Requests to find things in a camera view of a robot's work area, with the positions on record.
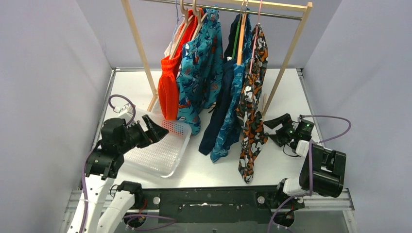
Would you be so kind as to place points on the blue leaf print shorts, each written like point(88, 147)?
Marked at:
point(230, 131)

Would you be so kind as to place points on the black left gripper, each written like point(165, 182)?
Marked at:
point(147, 131)

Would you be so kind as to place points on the pink wire hanger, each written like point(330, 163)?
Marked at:
point(255, 38)

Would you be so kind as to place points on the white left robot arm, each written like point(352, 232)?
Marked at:
point(100, 171)

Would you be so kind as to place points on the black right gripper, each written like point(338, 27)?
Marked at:
point(286, 121)

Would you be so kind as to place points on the orange wooden hanger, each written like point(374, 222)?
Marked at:
point(241, 32)

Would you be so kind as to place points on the navy blue shorts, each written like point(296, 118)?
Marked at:
point(224, 97)

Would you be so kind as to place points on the white plastic basket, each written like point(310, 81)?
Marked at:
point(162, 158)

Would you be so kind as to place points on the white garment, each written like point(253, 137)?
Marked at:
point(170, 41)

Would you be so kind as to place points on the light blue wire hanger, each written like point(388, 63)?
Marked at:
point(177, 19)

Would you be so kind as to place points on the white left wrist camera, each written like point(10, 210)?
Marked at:
point(125, 112)

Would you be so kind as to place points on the green hanger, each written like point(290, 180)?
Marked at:
point(236, 38)

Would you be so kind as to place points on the left wooden hanger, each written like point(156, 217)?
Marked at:
point(187, 20)

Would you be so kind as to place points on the wooden clothes rack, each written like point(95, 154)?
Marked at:
point(304, 9)

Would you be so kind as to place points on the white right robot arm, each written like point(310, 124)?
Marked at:
point(322, 171)

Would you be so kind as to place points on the orange mesh shorts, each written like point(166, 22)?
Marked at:
point(168, 92)

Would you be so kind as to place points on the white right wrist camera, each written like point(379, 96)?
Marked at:
point(302, 148)

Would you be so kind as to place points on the camouflage orange black shorts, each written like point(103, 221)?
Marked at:
point(253, 136)

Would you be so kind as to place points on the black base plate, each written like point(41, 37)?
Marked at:
point(265, 205)

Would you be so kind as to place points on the teal shark print shorts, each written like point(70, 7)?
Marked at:
point(200, 79)

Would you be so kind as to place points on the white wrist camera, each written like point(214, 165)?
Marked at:
point(302, 148)
point(125, 112)

